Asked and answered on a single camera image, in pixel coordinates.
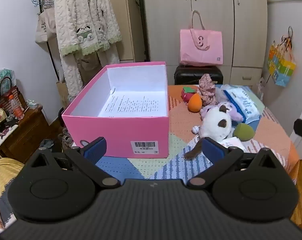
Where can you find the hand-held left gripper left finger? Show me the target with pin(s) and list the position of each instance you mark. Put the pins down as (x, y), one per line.
(96, 148)

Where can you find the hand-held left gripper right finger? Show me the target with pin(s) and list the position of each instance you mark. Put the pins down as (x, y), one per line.
(213, 151)

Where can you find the pink cardboard box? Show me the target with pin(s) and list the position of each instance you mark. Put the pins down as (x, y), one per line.
(116, 135)

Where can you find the white brown cat plush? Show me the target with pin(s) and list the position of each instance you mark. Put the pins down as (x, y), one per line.
(213, 125)

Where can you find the green egg sponge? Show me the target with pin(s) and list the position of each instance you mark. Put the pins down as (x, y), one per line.
(244, 132)

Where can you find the purple plush toy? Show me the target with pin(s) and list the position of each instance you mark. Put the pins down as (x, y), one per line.
(234, 111)

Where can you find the orange egg sponge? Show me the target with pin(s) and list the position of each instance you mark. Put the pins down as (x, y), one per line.
(195, 103)

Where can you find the white blue wet wipes pack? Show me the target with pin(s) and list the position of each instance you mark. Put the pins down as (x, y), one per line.
(245, 100)

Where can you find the pink floral scrunchie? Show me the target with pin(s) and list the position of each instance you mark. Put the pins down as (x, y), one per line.
(208, 90)

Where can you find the red strawberry plush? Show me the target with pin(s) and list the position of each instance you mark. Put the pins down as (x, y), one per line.
(187, 93)

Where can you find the white tissue packet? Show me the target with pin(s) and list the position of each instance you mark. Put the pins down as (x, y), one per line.
(233, 143)

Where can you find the small white ball charm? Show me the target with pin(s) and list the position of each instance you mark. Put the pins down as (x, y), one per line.
(195, 129)

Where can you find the black pouch with label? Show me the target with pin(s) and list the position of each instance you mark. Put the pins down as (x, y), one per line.
(66, 137)

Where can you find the patchwork knitted blanket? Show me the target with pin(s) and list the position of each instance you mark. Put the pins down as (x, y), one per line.
(177, 120)

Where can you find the printed paper sheet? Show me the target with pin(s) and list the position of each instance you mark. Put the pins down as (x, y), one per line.
(136, 105)

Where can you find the brown paper bag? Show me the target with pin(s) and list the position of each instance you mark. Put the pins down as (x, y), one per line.
(62, 92)

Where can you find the colourful paper gift bag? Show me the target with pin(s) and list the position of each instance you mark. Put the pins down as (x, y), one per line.
(282, 65)

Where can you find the wooden nightstand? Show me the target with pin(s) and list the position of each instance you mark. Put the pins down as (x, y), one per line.
(28, 132)

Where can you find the pale green packet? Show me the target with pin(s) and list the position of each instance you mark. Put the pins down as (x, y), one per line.
(33, 104)

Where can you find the black suitcase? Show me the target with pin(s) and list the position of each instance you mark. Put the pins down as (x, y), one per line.
(191, 75)

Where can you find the orange drink bottle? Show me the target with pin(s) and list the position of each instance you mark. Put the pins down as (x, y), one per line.
(17, 108)

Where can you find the yellow quilt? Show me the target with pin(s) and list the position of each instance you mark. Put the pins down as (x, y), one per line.
(8, 175)

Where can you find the white card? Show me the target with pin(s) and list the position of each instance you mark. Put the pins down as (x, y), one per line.
(3, 140)

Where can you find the cream red handbag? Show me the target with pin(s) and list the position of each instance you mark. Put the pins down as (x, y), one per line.
(0, 116)

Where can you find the red checked basket bag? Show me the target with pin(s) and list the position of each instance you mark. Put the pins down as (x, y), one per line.
(8, 92)

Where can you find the pink shopping bag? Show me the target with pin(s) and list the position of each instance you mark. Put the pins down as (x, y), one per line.
(203, 47)

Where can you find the white plastic bag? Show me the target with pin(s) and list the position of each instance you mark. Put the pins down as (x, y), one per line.
(3, 76)

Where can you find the fluffy white green pajamas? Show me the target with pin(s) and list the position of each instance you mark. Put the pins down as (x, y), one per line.
(86, 17)

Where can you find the canvas tote bag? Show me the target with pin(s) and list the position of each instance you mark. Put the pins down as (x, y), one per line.
(45, 27)

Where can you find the tan wooden panel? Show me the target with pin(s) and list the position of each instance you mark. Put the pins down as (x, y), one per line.
(128, 17)

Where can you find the beige wardrobe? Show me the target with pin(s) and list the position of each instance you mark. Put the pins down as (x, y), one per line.
(211, 5)

